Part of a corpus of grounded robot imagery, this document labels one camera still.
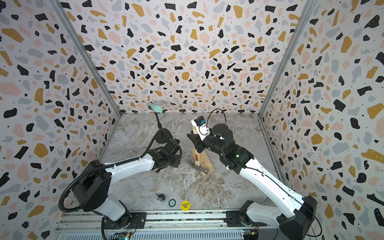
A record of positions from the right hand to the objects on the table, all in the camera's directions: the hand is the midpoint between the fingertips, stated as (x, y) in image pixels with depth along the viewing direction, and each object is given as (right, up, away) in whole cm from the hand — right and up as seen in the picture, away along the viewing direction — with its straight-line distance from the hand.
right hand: (192, 133), depth 66 cm
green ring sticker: (-12, -38, +13) cm, 42 cm away
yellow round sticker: (-4, -38, +12) cm, 40 cm away
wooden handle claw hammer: (+2, -17, +12) cm, 21 cm away
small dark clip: (-17, -34, +11) cm, 39 cm away
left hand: (-8, -16, +22) cm, 29 cm away
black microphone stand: (-23, -3, +40) cm, 46 cm away
